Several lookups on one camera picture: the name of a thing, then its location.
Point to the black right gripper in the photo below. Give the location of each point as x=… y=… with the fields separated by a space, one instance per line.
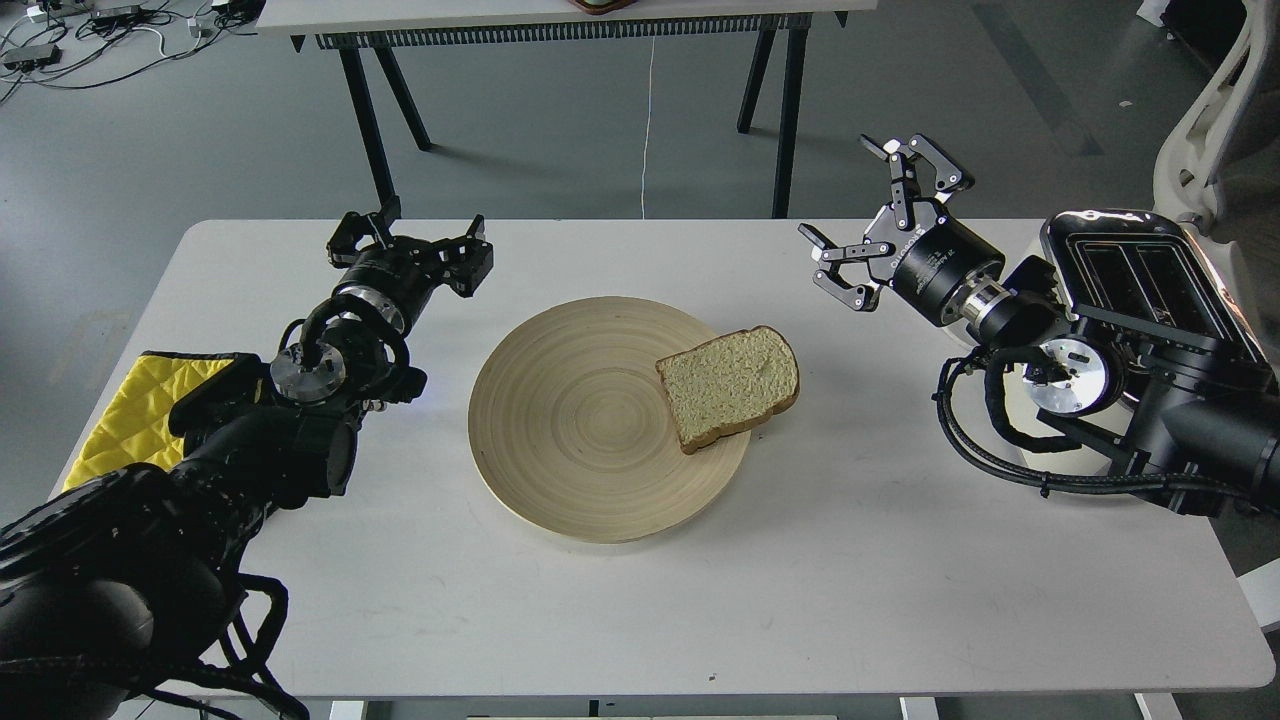
x=935 y=265

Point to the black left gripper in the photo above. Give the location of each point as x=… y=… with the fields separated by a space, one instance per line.
x=397 y=274

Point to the slice of white bread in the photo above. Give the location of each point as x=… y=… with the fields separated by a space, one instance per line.
x=727 y=385

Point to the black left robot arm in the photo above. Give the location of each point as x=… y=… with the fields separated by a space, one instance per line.
x=134 y=579

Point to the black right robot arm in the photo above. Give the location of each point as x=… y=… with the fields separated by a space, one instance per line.
x=1111 y=363

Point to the cream white toaster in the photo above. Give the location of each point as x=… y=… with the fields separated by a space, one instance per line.
x=1142 y=285

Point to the white background table black legs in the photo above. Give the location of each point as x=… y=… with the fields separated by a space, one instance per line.
x=352 y=28

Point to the round wooden plate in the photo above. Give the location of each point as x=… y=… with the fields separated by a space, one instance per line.
x=570 y=428

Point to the brown object on background table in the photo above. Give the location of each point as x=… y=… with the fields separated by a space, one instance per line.
x=601 y=7

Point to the white office chair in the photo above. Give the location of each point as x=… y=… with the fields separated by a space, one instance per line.
x=1187 y=184

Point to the yellow quilted cloth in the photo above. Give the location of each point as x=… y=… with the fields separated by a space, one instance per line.
x=134 y=426

